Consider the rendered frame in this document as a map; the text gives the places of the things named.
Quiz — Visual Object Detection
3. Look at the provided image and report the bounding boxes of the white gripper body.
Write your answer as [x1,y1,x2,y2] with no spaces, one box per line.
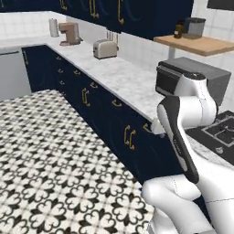
[151,117,167,137]

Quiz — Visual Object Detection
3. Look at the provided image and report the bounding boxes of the grey microwave oven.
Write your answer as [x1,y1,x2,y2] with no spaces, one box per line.
[155,57,232,107]

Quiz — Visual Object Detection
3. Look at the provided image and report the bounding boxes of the navy base cupboards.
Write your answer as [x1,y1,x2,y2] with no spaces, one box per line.
[21,44,185,186]

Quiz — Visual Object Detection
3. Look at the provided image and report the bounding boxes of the black hob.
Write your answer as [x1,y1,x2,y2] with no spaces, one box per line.
[186,110,234,166]

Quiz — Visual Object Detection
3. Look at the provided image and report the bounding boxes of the silver toaster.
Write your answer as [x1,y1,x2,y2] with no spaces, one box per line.
[92,38,120,60]

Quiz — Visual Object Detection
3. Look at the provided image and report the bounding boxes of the brown glass jar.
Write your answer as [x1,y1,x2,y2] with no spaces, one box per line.
[174,20,186,39]

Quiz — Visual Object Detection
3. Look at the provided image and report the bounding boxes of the hanging kitchen tools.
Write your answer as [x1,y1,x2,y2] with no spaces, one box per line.
[105,28,120,44]

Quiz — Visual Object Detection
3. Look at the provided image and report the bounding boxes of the grey lidded canister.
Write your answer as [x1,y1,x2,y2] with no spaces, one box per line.
[182,16,207,40]

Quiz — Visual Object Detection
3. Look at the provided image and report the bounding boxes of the beige coffee machine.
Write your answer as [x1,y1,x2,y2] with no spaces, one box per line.
[58,21,84,47]

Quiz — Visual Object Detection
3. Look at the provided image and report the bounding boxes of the black extractor hood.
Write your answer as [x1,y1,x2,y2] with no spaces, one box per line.
[207,0,234,12]

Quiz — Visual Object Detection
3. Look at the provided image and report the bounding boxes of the white paper towel roll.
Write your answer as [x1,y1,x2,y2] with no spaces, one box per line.
[48,17,60,38]

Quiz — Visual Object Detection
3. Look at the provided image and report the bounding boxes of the white dishwasher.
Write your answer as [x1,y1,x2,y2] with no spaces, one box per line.
[0,48,33,102]

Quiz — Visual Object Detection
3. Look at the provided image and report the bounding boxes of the gold cupboard handle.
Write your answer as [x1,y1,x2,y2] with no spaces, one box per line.
[129,129,137,151]
[84,90,91,108]
[123,124,131,146]
[80,87,88,104]

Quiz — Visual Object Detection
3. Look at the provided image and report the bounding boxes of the white shelf bracket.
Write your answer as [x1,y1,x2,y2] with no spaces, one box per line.
[167,45,177,60]

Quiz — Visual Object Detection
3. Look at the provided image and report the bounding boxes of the wooden wall shelf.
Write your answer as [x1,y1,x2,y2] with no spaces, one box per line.
[153,34,234,58]

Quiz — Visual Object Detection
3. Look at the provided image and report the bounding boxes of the navy wall cupboards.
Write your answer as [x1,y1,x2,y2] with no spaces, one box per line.
[0,0,195,41]

